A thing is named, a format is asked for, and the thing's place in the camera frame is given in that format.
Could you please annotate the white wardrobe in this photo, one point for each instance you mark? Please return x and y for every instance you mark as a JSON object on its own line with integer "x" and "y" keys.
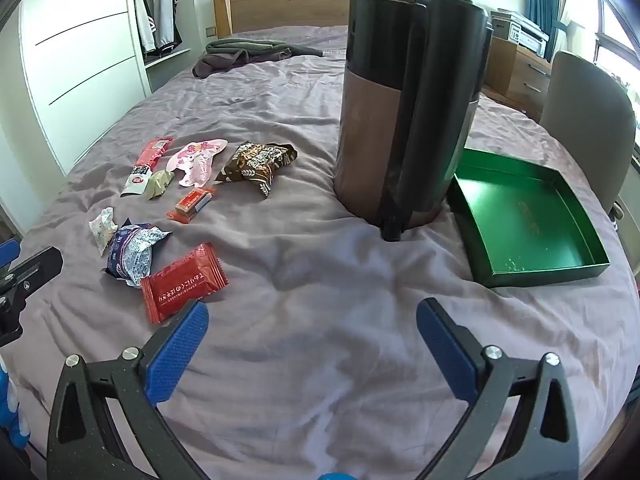
{"x": 85, "y": 60}

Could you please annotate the bed with purple sheet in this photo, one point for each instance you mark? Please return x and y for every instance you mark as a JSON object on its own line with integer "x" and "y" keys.
{"x": 300, "y": 310}

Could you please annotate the person's left hand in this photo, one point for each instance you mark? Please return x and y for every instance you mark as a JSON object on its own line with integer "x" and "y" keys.
{"x": 9, "y": 410}

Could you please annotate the grey chair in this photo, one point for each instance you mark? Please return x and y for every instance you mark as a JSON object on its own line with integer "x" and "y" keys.
{"x": 585, "y": 110}

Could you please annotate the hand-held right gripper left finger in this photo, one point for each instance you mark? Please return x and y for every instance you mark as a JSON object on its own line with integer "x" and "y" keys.
{"x": 180, "y": 350}

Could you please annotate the pink cartoon snack packet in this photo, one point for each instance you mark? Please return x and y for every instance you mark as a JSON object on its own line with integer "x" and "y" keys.
{"x": 195, "y": 165}

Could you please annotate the small orange wafer packet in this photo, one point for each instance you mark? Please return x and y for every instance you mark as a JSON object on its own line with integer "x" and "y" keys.
{"x": 192, "y": 203}

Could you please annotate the wooden headboard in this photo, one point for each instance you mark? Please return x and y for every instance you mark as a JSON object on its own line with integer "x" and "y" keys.
{"x": 280, "y": 10}

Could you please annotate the long red white snack packet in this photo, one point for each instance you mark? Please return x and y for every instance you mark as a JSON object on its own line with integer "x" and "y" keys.
{"x": 142, "y": 170}

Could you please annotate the hanging grey jacket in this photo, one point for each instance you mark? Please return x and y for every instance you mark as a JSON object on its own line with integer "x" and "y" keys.
{"x": 167, "y": 10}

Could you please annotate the long teal curtain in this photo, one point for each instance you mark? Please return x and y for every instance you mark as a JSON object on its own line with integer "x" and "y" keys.
{"x": 542, "y": 5}

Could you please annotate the blue white snack packet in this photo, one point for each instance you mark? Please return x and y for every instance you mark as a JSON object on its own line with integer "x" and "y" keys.
{"x": 131, "y": 255}

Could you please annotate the black brown cylindrical appliance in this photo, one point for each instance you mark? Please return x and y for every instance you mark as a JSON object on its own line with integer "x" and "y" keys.
{"x": 370, "y": 135}

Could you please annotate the small olive snack packet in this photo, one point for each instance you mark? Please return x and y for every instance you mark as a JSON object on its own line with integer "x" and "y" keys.
{"x": 160, "y": 184}

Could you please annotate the small white packet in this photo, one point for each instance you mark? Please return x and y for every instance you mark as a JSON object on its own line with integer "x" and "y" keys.
{"x": 103, "y": 227}

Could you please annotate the green cardboard box tray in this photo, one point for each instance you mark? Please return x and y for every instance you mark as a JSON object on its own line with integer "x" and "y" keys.
{"x": 525, "y": 220}

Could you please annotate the window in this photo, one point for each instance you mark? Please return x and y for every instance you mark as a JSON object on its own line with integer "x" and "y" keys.
{"x": 617, "y": 45}

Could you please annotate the brown oat snack packet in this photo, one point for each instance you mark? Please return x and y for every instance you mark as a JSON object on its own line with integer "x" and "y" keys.
{"x": 255, "y": 162}

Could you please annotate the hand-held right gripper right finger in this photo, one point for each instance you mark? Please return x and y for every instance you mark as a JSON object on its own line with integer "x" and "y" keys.
{"x": 445, "y": 350}

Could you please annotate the white printer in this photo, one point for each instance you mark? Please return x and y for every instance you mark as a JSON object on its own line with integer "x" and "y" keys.
{"x": 520, "y": 30}

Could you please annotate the wooden nightstand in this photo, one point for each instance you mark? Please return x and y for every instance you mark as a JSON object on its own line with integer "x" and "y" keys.
{"x": 520, "y": 75}

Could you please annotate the dark purple garment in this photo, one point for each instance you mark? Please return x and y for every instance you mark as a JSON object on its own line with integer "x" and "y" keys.
{"x": 215, "y": 65}

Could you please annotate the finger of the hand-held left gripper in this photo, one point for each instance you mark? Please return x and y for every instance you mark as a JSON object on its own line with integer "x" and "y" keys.
{"x": 37, "y": 267}
{"x": 7, "y": 255}

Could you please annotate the red square snack packet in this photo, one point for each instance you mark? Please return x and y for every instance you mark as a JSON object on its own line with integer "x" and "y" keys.
{"x": 182, "y": 282}

